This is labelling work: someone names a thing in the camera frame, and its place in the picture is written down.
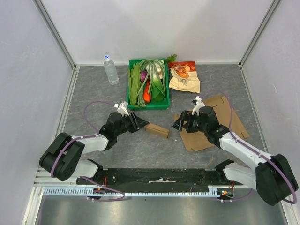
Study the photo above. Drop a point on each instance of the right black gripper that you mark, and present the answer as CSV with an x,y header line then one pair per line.
x,y
186,122

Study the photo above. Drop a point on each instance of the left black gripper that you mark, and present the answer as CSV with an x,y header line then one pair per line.
x,y
137,123

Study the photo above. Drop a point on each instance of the small brown cardboard box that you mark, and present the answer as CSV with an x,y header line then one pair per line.
x,y
157,130

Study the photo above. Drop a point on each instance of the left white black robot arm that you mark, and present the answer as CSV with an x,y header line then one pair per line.
x,y
63,155

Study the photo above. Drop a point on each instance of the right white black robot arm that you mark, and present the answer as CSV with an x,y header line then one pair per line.
x,y
270,176

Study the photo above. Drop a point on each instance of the green plastic crate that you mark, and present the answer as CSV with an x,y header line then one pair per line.
x,y
164,104

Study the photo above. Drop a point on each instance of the flat brown cardboard sheet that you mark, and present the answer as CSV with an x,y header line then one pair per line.
x,y
197,141

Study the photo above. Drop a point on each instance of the orange carrot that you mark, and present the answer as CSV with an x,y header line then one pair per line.
x,y
146,95

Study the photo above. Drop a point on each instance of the green bok choy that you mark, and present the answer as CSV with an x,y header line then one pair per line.
x,y
157,91

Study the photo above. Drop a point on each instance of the orange beige snack bag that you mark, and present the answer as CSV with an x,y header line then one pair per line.
x,y
184,76

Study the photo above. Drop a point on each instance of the green leafy vegetable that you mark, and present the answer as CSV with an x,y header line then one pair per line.
x,y
134,83

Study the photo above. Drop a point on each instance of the purple onion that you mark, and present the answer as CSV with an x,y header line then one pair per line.
x,y
143,75

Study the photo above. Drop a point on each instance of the clear plastic water bottle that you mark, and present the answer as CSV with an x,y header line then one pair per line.
x,y
110,70

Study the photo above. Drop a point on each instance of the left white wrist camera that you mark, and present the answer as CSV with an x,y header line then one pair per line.
x,y
122,108

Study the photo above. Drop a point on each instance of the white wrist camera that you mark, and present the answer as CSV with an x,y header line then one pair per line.
x,y
122,108
197,103

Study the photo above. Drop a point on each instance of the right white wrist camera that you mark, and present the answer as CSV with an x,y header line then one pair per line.
x,y
197,103

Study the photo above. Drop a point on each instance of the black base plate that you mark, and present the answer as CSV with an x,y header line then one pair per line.
x,y
129,180

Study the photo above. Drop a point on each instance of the grey slotted cable duct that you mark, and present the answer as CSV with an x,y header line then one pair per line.
x,y
92,191

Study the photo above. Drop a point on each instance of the right aluminium frame post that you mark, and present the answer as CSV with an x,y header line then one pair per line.
x,y
261,28

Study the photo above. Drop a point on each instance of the aluminium frame post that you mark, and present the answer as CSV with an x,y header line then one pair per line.
x,y
261,28
51,26

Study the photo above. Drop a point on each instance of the left aluminium frame post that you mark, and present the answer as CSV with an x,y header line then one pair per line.
x,y
51,26

